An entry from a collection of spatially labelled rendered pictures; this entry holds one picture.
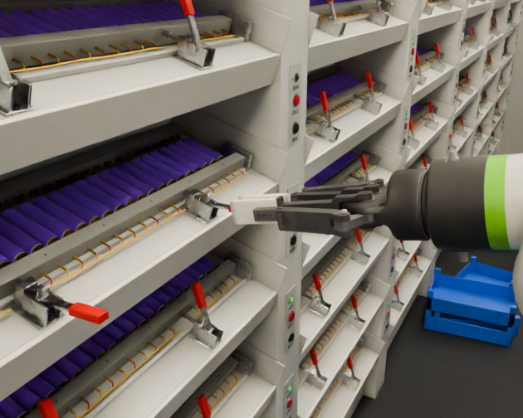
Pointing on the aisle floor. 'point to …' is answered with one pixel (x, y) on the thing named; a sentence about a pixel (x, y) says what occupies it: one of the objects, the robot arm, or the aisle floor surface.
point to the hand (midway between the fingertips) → (261, 209)
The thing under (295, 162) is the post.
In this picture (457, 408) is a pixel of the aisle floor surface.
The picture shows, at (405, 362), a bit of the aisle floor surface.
